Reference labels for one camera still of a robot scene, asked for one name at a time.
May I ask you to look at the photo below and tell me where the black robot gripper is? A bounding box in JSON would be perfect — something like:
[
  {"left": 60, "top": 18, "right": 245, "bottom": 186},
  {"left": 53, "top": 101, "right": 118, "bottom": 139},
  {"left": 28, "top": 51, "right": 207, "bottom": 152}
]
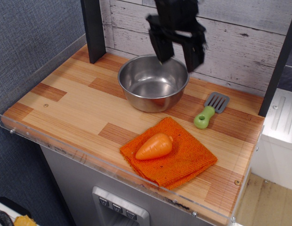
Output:
[{"left": 146, "top": 0, "right": 206, "bottom": 73}]

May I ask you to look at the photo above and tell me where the stainless steel pot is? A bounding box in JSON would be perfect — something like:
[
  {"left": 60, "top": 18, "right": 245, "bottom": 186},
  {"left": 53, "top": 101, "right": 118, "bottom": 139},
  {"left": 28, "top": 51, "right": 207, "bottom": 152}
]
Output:
[{"left": 118, "top": 54, "right": 190, "bottom": 113}]

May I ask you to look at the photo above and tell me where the orange plastic toy carrot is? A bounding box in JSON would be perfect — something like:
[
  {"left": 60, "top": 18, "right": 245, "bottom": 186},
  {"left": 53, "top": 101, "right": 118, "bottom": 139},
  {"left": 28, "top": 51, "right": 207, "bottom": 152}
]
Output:
[{"left": 136, "top": 133, "right": 173, "bottom": 161}]

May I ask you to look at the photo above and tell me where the orange knitted cloth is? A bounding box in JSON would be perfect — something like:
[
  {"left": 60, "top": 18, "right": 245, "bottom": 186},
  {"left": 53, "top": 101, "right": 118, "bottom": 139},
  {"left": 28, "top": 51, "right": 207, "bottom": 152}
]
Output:
[{"left": 120, "top": 117, "right": 218, "bottom": 190}]

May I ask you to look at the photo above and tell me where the white toy sink unit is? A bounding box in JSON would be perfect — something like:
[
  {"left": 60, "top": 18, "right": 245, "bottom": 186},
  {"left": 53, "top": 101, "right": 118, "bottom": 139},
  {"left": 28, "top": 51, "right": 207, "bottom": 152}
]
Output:
[{"left": 251, "top": 89, "right": 292, "bottom": 190}]

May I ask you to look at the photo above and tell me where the grey toy fridge cabinet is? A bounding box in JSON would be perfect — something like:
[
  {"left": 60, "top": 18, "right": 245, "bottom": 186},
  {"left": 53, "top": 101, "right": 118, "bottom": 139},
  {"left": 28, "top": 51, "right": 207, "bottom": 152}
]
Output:
[{"left": 41, "top": 147, "right": 209, "bottom": 226}]

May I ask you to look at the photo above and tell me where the clear acrylic table guard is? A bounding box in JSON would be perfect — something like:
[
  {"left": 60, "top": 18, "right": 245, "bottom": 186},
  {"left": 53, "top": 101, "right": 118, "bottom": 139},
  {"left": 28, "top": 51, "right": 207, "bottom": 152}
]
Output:
[{"left": 0, "top": 47, "right": 263, "bottom": 226}]

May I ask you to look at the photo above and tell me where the yellow crumpled object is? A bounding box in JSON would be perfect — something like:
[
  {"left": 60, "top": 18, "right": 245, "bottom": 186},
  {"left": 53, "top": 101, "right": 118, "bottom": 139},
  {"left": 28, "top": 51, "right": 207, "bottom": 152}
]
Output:
[{"left": 14, "top": 215, "right": 37, "bottom": 226}]

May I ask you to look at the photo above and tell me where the grey spatula with green handle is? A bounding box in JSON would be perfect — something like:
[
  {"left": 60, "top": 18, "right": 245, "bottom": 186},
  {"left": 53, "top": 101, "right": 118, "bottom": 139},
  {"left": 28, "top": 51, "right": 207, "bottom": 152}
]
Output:
[{"left": 194, "top": 92, "right": 230, "bottom": 129}]

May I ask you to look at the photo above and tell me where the dark left vertical post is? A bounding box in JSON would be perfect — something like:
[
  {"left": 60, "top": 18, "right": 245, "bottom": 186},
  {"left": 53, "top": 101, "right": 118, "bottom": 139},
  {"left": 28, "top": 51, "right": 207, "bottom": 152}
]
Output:
[{"left": 81, "top": 0, "right": 106, "bottom": 64}]

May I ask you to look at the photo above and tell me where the dark vertical post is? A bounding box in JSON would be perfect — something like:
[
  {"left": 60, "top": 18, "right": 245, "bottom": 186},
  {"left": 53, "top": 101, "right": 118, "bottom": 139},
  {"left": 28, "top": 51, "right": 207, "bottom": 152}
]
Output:
[
  {"left": 81, "top": 0, "right": 106, "bottom": 64},
  {"left": 258, "top": 0, "right": 292, "bottom": 117}
]

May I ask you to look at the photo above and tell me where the dark right vertical post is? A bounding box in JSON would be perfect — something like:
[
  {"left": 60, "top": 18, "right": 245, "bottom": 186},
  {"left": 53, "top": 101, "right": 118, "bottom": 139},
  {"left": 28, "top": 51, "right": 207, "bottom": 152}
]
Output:
[{"left": 258, "top": 0, "right": 292, "bottom": 117}]

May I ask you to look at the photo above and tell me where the black ribbed hose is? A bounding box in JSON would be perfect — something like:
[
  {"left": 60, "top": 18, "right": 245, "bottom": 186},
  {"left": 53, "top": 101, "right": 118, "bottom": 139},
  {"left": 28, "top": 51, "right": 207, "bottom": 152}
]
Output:
[{"left": 0, "top": 210, "right": 15, "bottom": 226}]

